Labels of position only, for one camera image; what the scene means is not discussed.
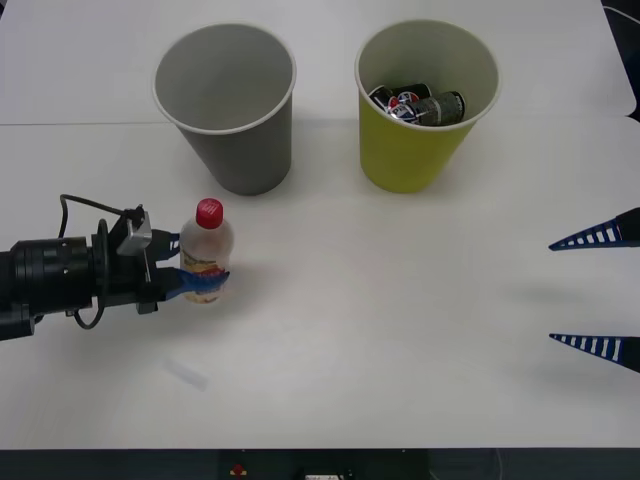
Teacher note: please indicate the clear bottle with red cap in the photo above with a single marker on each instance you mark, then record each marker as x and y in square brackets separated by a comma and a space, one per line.
[206, 250]

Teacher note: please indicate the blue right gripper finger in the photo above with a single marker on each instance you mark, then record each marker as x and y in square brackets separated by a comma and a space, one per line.
[610, 347]
[607, 232]

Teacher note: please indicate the black robot torso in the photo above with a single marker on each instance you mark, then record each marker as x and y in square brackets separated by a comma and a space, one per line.
[325, 465]

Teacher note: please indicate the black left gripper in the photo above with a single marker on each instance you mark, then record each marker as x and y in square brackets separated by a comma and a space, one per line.
[120, 277]

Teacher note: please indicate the dark grey-green can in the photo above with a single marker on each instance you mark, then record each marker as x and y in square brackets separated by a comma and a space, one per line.
[442, 107]

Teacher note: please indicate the silver-black left robot arm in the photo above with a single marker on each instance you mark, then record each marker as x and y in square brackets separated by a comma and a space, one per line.
[45, 270]

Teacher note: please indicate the red button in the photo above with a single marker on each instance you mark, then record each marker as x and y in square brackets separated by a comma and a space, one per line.
[238, 470]

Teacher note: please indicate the yellow-green plastic bin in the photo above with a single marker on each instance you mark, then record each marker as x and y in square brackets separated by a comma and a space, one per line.
[405, 155]

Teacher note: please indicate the black can with round logo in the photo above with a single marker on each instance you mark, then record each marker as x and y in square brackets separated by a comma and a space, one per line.
[404, 112]
[381, 98]
[411, 93]

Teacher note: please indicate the grey plastic bin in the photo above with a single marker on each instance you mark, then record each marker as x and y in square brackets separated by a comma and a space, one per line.
[240, 150]

